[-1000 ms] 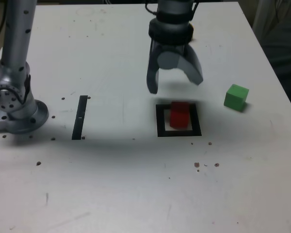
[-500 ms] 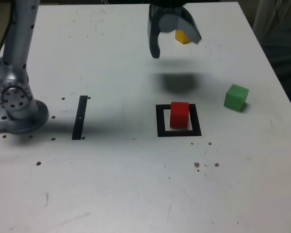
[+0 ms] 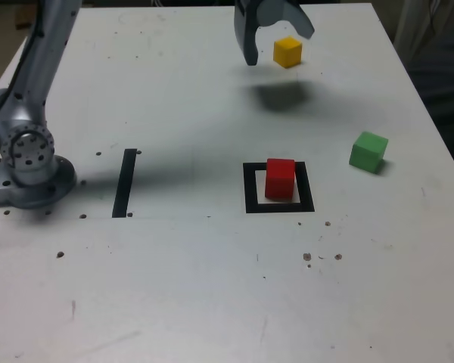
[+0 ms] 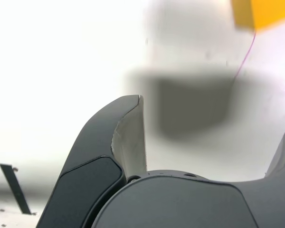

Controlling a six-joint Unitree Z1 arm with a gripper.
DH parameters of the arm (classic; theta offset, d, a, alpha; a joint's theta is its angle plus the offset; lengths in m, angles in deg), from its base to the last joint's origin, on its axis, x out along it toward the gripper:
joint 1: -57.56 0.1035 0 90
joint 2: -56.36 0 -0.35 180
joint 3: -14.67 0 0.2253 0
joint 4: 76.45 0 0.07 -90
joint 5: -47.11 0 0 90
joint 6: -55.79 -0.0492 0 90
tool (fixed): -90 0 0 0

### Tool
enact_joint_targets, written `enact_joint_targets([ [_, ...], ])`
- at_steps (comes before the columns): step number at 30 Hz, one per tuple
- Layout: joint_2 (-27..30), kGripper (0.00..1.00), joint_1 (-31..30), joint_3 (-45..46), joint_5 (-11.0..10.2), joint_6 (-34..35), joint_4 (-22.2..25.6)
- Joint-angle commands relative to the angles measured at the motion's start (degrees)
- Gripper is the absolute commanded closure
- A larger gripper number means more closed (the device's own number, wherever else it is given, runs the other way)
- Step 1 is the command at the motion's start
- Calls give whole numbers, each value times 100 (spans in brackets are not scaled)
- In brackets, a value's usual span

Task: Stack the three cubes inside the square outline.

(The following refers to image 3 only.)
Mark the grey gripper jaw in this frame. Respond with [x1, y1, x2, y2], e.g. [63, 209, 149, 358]
[233, 0, 264, 67]
[257, 0, 316, 40]

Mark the yellow cube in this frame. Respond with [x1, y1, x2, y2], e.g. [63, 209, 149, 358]
[273, 36, 303, 70]

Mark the red cube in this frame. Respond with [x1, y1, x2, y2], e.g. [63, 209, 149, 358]
[264, 157, 297, 200]

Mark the green cube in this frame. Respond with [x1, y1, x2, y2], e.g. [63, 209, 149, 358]
[348, 131, 390, 175]

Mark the black tape square outline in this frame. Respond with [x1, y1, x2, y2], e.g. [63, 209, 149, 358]
[242, 161, 316, 214]

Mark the black tape strip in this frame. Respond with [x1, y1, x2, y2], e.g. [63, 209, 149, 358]
[111, 148, 138, 219]

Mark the brown cardboard box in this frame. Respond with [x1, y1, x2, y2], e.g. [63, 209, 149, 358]
[14, 4, 39, 28]

